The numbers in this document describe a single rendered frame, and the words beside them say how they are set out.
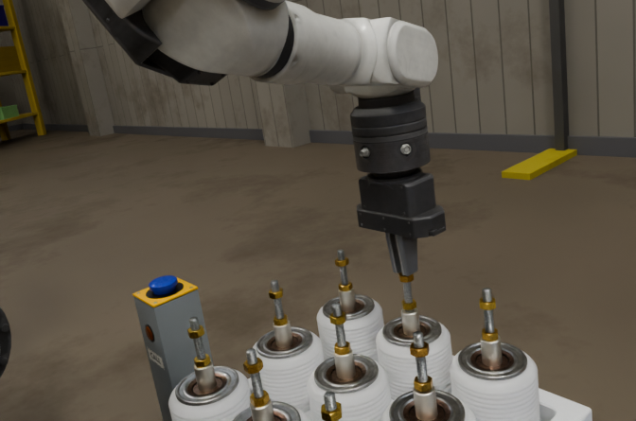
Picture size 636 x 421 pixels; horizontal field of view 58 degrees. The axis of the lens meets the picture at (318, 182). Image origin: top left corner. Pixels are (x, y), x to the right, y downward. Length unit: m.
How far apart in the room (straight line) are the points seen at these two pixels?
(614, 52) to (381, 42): 2.06
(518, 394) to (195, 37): 0.49
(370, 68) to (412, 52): 0.06
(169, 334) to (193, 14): 0.51
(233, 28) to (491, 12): 2.42
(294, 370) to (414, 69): 0.39
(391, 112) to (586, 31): 2.04
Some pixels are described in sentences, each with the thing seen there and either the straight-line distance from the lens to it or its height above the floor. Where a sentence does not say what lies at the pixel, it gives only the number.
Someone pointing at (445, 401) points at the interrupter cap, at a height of 0.25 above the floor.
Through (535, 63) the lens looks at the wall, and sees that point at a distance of 2.73.
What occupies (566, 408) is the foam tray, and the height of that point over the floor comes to 0.18.
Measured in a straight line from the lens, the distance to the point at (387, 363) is 0.76.
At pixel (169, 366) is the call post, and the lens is 0.87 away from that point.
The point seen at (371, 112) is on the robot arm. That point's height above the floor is 0.54.
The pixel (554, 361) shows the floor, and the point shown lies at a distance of 1.18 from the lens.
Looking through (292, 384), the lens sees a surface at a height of 0.22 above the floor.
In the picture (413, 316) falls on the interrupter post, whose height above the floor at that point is 0.28.
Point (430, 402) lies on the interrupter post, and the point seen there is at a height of 0.27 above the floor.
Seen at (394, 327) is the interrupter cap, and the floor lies 0.25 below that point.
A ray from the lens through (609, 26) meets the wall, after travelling 2.60.
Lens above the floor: 0.63
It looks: 14 degrees down
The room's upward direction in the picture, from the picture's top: 8 degrees counter-clockwise
